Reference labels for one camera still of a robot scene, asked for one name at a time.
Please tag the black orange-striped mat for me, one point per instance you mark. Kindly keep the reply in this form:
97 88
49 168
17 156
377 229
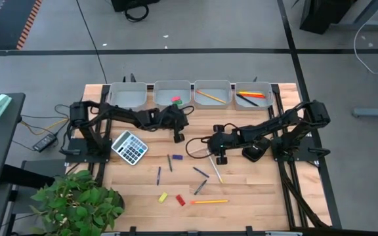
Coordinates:
5 23

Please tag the blue crayon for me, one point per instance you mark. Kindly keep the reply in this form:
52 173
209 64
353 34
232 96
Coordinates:
158 176

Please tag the teal green crayon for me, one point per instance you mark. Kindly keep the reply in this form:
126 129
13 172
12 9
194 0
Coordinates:
169 163

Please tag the white crayon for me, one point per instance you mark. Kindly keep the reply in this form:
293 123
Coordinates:
199 151

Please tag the black box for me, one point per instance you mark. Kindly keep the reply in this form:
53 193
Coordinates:
133 4

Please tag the grey desk foot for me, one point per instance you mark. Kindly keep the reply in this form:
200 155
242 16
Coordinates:
372 112

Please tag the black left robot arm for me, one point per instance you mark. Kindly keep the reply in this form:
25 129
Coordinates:
120 114

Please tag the dark blue marker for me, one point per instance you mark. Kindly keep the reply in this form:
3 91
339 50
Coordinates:
201 172

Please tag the red eraser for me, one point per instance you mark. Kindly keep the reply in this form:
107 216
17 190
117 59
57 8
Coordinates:
180 200

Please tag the black power adapter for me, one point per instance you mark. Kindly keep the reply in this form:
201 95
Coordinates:
44 142

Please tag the dark green crayon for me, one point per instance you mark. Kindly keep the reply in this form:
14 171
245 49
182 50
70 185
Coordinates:
201 187

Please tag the black pen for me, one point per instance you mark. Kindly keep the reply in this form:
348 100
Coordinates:
248 100

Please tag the grey desk calculator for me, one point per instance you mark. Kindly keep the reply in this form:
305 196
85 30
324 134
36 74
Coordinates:
130 147

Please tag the white pencil yellow eraser cap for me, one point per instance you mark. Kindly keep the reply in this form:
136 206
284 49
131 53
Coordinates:
217 170

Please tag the pink eraser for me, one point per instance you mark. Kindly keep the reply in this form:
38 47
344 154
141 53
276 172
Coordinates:
175 98

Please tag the yellow highlighter pen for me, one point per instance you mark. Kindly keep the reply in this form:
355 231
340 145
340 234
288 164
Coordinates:
250 93

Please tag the yellow eraser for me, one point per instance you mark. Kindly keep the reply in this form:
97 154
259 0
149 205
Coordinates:
162 197

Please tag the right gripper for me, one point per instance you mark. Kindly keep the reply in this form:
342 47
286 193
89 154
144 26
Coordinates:
223 144

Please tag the grey plastic bin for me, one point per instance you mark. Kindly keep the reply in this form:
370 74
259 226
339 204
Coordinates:
253 86
126 93
215 86
164 91

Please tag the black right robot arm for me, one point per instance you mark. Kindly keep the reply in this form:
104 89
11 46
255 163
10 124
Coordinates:
274 126

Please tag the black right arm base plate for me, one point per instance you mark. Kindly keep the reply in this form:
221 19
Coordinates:
317 157

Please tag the green potted plant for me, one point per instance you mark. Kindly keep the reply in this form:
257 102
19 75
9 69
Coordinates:
77 203

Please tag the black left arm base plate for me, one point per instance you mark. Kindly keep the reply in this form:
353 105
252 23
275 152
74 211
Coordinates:
77 155

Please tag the yellow pencil orange eraser cap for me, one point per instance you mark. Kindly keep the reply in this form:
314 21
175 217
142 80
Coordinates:
209 202

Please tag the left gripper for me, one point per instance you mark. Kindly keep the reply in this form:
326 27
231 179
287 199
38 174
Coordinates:
174 119

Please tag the orange red marker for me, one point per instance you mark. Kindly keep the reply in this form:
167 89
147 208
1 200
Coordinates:
256 96

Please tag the black aluminium table frame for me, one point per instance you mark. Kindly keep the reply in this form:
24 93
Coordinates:
104 93

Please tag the black desk base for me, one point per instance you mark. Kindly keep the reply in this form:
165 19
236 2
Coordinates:
323 13

